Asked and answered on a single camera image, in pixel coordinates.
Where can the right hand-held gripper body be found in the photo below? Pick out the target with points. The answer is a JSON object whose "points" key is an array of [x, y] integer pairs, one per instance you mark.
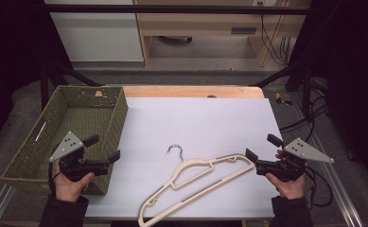
{"points": [[301, 150]]}

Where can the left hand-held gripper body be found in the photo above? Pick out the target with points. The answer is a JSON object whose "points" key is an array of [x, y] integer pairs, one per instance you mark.
{"points": [[67, 145]]}

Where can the green woven basket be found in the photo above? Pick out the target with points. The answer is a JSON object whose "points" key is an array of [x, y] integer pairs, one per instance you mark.
{"points": [[77, 123]]}

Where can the beige plastic clothes hanger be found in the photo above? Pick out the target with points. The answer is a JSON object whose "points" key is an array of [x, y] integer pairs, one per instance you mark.
{"points": [[191, 179]]}

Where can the person's left hand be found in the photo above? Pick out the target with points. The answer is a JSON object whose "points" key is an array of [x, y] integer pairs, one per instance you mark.
{"points": [[68, 188]]}

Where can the yellow black clamp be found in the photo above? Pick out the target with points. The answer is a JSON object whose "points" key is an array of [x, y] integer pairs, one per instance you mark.
{"points": [[281, 99]]}

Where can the white paper sheet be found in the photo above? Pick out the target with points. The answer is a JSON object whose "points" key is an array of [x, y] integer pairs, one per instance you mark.
{"points": [[203, 126]]}

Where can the black metal stand strut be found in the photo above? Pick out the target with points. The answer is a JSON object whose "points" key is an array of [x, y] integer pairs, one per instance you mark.
{"points": [[65, 74], [298, 71]]}

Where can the white cabinet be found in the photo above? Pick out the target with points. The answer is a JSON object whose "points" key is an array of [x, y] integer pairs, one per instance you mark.
{"points": [[102, 34]]}

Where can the light wooden desk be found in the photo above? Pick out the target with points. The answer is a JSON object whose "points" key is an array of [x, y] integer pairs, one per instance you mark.
{"points": [[203, 23]]}

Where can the black metal crossbar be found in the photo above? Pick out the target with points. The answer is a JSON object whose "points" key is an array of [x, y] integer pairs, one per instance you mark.
{"points": [[172, 9]]}

